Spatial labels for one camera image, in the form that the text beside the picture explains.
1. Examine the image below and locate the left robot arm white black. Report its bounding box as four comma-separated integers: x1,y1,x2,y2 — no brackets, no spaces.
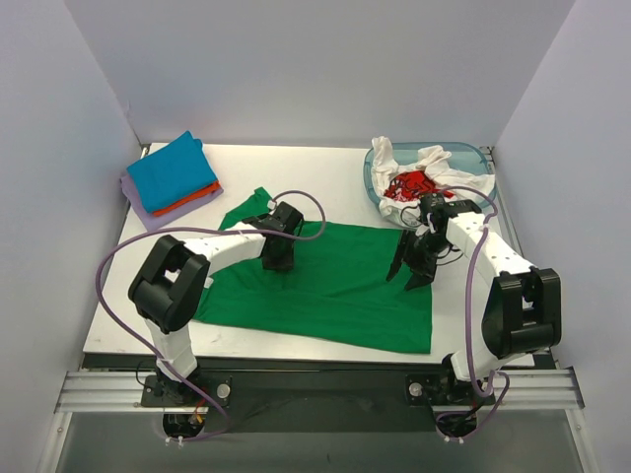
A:
128,202,304,406

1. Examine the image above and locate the white t shirt red print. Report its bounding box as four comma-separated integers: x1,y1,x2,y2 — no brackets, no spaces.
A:
370,136,496,231

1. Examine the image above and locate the aluminium frame rail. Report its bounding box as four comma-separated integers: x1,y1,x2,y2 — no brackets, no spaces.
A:
55,370,585,413

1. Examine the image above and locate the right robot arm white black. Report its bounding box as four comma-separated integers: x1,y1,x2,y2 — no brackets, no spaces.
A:
386,194,562,402

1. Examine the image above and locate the folded blue t shirt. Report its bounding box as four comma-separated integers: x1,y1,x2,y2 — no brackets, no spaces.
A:
127,131,220,214

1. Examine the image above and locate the clear blue plastic bin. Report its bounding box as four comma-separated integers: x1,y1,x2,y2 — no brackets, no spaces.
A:
363,141,498,216

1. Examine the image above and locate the folded lilac t shirt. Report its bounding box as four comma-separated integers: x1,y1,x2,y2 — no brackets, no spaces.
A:
120,173,223,231

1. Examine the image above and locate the folded orange t shirt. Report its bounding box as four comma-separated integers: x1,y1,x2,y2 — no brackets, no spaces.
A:
152,180,223,217

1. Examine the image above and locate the green t shirt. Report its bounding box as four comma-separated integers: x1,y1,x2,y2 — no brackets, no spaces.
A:
189,186,435,355

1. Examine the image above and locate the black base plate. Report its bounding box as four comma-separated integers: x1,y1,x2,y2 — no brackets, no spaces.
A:
134,358,494,440

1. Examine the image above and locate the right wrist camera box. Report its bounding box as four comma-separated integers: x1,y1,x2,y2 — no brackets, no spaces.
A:
419,193,446,216

